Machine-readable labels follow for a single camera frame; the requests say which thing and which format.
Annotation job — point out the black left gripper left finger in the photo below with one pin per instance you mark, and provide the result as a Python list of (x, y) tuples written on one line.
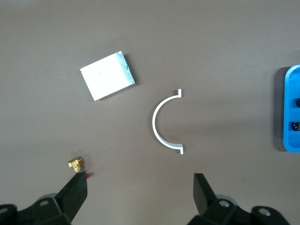
[(70, 197)]

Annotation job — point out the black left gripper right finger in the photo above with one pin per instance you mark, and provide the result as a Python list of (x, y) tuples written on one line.
[(206, 206)]

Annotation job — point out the dark brown electrolytic capacitor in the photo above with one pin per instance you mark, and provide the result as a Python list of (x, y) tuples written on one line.
[(295, 126), (297, 102)]

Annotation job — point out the blue plastic tray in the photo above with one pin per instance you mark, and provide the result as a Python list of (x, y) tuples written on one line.
[(289, 89)]

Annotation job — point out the white semicircular pipe clamp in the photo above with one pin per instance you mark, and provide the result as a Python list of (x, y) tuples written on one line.
[(154, 122)]

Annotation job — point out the silver metal plate box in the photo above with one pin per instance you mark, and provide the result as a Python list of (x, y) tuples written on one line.
[(107, 77)]

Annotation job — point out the brown table mat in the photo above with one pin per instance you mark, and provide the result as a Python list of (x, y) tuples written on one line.
[(211, 47)]

